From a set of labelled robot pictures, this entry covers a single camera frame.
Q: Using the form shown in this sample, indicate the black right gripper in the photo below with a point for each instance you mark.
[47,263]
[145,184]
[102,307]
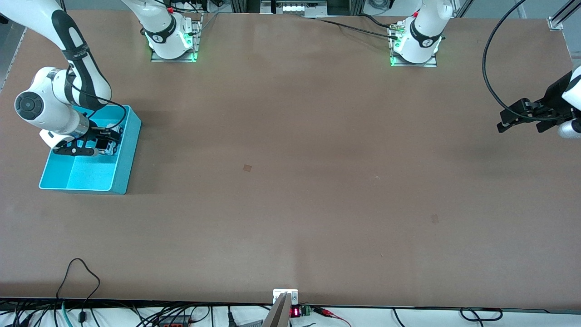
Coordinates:
[96,133]

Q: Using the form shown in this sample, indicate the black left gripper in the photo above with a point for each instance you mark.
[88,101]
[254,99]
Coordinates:
[552,96]

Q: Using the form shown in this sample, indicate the white toy pickup truck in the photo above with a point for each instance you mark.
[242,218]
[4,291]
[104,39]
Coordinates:
[113,149]

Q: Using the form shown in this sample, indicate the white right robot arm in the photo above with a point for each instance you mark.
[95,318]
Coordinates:
[50,100]

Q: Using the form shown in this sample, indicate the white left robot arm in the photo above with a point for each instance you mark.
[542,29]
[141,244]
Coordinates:
[422,41]

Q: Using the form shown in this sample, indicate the teal plastic storage bin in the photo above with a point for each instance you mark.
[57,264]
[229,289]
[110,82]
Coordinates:
[91,175]

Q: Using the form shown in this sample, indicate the aluminium extrusion beam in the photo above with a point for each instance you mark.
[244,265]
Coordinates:
[567,11]

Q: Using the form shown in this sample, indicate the orange power strip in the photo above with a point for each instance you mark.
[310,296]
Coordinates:
[174,324]

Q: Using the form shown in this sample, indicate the white lit equipment box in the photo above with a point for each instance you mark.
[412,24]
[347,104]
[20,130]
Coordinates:
[295,8]

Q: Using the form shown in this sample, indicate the grey aluminium mounting bar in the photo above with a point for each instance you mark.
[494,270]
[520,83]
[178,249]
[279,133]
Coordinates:
[277,315]

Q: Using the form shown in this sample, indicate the red digit display module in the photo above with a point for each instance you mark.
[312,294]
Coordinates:
[295,312]

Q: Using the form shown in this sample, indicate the green terminal block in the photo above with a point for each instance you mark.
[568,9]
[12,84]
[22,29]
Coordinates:
[305,310]

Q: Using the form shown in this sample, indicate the metal corner bracket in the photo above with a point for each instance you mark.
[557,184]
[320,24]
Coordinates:
[554,23]

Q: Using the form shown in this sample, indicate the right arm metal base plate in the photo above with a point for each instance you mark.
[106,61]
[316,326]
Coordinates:
[172,60]

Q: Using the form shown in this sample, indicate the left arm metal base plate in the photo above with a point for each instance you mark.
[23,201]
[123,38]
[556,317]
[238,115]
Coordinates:
[431,64]

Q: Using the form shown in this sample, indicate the small metal table bracket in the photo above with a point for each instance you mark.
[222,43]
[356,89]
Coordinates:
[292,295]

